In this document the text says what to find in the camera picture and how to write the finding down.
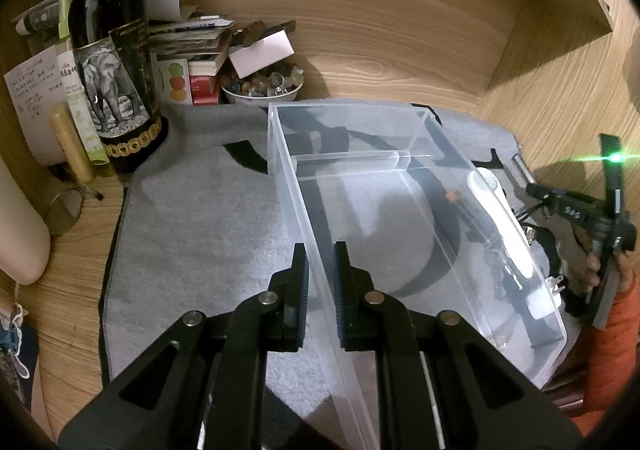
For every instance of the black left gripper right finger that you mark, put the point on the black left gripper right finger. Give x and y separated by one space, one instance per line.
351 285

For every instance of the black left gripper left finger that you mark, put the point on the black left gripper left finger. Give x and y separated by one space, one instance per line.
288 326

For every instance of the clear plastic storage box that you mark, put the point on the clear plastic storage box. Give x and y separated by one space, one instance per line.
389 180

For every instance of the orange sleeve forearm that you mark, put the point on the orange sleeve forearm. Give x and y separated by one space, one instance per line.
612 360

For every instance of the right hand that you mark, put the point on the right hand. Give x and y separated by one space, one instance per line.
623 268

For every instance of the grey mat with black pattern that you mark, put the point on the grey mat with black pattern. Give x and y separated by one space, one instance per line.
203 229

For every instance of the white bowl of trinkets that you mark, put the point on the white bowl of trinkets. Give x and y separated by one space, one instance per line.
279 82

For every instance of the white folded card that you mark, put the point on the white folded card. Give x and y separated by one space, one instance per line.
262 53

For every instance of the beige cylindrical tube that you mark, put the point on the beige cylindrical tube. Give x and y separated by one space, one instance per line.
68 139

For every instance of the stack of books and papers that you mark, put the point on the stack of books and papers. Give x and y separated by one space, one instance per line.
187 58

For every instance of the white handwritten note paper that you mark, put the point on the white handwritten note paper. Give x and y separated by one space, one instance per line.
34 86

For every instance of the dark wine bottle elephant label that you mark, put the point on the dark wine bottle elephant label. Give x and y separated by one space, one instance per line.
110 41

